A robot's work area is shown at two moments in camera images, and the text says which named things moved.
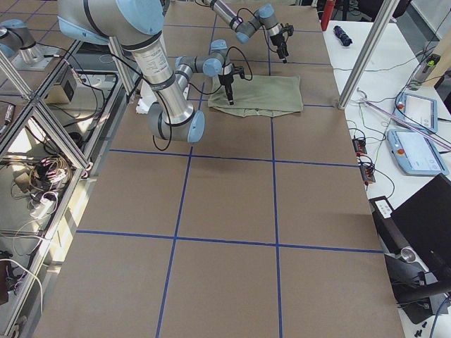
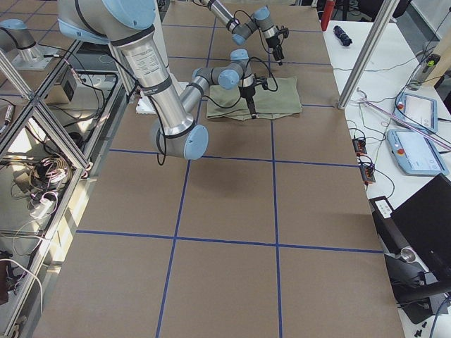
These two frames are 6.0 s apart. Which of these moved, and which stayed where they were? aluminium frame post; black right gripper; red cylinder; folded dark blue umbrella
Moved: black right gripper
Stayed: folded dark blue umbrella; aluminium frame post; red cylinder
